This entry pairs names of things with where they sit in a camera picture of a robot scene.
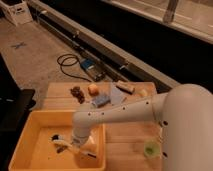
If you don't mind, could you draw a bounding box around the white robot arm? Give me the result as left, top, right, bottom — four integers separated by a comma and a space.
72, 84, 213, 171

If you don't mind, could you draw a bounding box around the yellow plastic tray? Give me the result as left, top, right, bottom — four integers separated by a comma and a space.
8, 110, 106, 171

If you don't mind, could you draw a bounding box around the light blue cloth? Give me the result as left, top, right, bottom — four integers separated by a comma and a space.
110, 83, 126, 105

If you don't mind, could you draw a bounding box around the orange fruit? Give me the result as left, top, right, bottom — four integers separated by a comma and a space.
88, 84, 99, 96

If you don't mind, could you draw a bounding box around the wooden block eraser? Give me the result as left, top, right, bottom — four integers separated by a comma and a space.
116, 81, 135, 94

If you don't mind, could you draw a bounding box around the blue power device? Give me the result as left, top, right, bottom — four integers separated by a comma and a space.
80, 59, 105, 82

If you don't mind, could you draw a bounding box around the dark grape bunch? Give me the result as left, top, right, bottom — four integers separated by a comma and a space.
71, 86, 85, 104

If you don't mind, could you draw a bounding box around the wooden cutting board table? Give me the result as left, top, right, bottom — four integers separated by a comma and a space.
43, 82, 162, 171

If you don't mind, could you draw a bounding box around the green plastic cup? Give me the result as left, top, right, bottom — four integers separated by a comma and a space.
144, 141, 161, 158

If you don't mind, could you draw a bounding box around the metal fork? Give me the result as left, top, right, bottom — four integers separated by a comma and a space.
56, 146, 67, 153

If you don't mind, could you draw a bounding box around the black chair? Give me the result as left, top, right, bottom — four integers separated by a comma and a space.
0, 53, 36, 171

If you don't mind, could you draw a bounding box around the white storage box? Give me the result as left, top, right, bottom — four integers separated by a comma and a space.
0, 0, 33, 26

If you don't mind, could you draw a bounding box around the black cable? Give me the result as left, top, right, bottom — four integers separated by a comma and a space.
56, 53, 93, 83

